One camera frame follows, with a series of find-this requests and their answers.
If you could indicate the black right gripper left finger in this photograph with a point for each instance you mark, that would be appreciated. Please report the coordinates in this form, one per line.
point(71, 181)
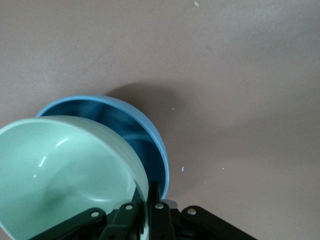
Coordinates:
point(122, 220)

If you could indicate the blue bowl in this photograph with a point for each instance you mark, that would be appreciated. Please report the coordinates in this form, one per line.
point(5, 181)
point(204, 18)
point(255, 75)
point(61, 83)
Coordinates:
point(140, 140)

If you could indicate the green bowl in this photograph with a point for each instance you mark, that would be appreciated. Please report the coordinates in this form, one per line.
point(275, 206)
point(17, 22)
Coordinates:
point(62, 175)

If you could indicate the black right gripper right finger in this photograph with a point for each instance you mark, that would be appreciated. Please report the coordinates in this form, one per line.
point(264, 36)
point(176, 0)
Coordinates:
point(162, 222)

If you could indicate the brown table cover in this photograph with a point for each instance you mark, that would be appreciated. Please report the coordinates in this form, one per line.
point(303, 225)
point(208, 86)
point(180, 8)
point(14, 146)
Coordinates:
point(225, 75)

